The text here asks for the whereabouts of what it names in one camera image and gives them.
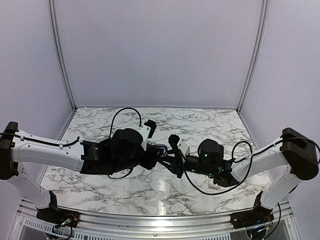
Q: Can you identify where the white charging case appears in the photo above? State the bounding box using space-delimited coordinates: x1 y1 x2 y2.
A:
208 179 219 189

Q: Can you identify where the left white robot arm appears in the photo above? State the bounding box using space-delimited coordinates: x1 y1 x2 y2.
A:
0 121 158 223

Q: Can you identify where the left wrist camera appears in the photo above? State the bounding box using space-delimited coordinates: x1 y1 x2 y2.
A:
137 119 157 150

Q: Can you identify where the purple earbud charging case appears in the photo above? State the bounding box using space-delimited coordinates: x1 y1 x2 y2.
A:
153 143 168 158

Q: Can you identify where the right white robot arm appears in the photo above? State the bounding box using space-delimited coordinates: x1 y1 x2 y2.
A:
157 127 320 224

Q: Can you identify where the left aluminium frame post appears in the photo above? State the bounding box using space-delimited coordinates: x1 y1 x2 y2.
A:
47 0 77 112

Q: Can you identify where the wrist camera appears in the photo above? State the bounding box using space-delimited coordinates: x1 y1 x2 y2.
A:
168 134 190 157
137 119 157 150

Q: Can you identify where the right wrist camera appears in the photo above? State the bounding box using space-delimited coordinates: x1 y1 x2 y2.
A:
168 134 190 157

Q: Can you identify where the aluminium front rail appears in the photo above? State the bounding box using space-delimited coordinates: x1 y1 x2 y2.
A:
9 199 301 240

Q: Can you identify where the right aluminium frame post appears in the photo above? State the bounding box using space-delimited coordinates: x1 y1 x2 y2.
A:
236 0 270 115

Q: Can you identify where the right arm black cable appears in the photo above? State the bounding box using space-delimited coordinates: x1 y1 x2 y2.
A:
183 132 320 196

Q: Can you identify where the aluminium frame post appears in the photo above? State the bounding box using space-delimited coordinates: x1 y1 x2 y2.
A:
236 0 270 115
47 0 77 112

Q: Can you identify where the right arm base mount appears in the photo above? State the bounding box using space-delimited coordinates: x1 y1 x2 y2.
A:
230 191 274 229

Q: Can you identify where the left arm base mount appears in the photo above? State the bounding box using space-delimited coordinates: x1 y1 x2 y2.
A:
36 190 80 228

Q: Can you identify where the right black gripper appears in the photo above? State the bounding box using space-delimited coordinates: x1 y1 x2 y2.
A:
159 149 216 179

